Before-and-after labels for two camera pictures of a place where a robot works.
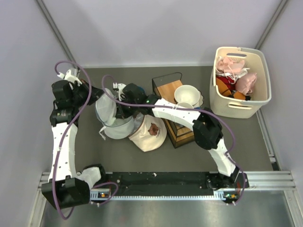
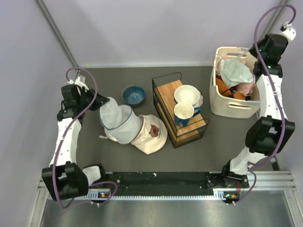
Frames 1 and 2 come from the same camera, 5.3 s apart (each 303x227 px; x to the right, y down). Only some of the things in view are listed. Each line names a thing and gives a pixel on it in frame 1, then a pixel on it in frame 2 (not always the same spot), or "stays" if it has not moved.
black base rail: [167, 183] stays
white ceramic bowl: [187, 93] stays
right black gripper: [119, 114] to [264, 40]
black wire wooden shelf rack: [164, 85] stays
